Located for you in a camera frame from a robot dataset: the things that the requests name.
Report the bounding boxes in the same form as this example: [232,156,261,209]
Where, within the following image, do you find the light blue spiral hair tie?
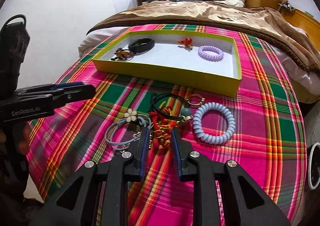
[192,102,237,145]

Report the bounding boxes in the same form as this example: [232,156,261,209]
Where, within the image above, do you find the blue hair ties with flower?
[104,109,154,151]

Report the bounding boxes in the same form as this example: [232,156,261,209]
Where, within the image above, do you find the red gold tassel ornament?
[149,102,193,149]

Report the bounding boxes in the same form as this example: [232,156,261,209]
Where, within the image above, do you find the black cord with teal bead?
[150,92,194,122]

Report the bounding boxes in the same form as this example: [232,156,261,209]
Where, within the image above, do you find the gold ring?
[186,93,206,107]

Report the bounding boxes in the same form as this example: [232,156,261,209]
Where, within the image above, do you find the brown beaded bracelet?
[110,47,135,62]

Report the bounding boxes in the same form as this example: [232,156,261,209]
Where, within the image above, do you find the black wide bracelet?
[128,38,156,55]

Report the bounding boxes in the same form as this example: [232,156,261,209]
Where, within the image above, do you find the purple spiral hair tie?
[197,45,225,63]

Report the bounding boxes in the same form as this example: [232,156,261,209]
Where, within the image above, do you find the small red knot ornament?
[178,37,193,50]

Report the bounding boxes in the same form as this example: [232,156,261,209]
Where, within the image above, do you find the white bed sheet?
[78,27,126,58]

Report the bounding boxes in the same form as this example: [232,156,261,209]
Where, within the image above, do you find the pink plaid cloth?
[27,24,307,225]

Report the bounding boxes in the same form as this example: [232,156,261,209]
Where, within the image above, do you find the yellow-green shallow box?
[93,30,242,97]

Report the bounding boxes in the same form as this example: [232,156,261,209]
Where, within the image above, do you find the black white trash bin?
[307,142,319,190]

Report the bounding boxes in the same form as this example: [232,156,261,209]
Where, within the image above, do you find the white pillow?
[215,0,245,7]

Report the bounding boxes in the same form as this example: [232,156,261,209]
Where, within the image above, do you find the brown fleece blanket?
[90,1,319,74]

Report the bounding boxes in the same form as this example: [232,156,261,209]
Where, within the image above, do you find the wooden headboard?
[280,7,319,47]

